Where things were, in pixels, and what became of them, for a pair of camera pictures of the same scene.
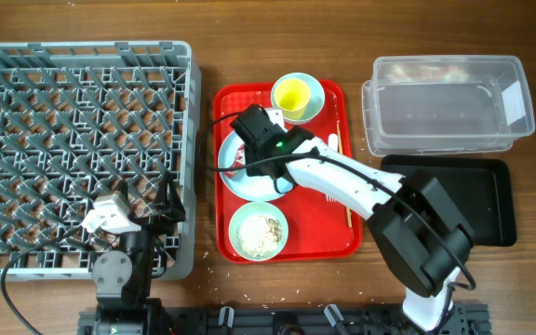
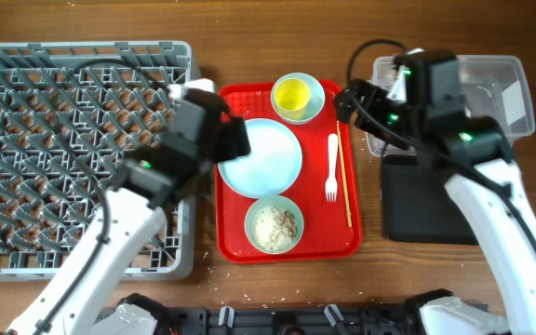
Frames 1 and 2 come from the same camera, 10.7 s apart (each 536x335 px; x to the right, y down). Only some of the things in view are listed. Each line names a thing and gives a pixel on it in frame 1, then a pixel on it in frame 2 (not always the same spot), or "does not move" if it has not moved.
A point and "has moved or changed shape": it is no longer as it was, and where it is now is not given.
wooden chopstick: (341, 152) does not move
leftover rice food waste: (259, 235) → (274, 227)
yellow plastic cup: (293, 97) does not move
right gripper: (250, 156) → (374, 97)
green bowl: (258, 231) has moved or changed shape
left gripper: (171, 212) → (239, 139)
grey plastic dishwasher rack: (56, 125) does not move
